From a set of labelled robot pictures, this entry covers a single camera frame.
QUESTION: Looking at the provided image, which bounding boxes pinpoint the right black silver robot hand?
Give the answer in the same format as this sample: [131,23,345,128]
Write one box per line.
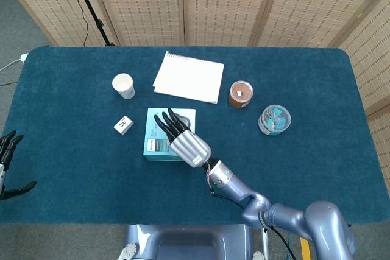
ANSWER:
[154,108,213,169]

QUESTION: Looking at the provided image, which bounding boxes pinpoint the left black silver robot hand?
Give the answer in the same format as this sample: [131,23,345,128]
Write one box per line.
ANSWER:
[0,130,38,200]

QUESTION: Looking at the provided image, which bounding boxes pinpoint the teal speaker product box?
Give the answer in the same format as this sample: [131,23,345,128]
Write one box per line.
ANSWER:
[143,107,197,162]

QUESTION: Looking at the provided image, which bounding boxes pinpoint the small white cardboard box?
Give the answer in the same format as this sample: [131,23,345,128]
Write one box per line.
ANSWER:
[113,115,134,136]

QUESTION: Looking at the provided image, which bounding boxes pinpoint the white spiral notepad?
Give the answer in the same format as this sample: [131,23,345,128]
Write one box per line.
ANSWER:
[152,51,225,105]

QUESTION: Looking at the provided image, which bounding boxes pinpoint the clear jar of rubber bands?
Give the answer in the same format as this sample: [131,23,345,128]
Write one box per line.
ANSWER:
[228,80,255,109]

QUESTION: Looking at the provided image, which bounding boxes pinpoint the blue table cloth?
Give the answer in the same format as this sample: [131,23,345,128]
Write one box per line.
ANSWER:
[0,46,390,226]

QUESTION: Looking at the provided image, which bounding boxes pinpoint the clear jar of binder clips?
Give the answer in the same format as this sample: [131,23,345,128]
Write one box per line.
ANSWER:
[258,104,292,136]

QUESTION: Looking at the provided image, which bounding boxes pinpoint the white paper cup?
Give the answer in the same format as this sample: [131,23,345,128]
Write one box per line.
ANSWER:
[112,72,135,100]

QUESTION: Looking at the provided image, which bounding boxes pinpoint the blue-grey robot torso base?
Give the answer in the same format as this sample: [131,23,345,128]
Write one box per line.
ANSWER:
[118,224,269,260]

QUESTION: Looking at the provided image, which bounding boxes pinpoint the black tripod stand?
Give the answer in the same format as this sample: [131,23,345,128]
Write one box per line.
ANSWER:
[67,0,116,47]

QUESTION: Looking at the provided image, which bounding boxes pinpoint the white power strip with cord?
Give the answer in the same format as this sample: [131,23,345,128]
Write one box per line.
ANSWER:
[0,53,29,72]

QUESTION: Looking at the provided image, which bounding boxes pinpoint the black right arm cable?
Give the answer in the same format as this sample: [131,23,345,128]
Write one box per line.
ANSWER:
[209,189,298,260]

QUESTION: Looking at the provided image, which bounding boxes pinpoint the thin black hanging cable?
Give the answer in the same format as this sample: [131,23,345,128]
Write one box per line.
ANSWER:
[63,0,90,47]

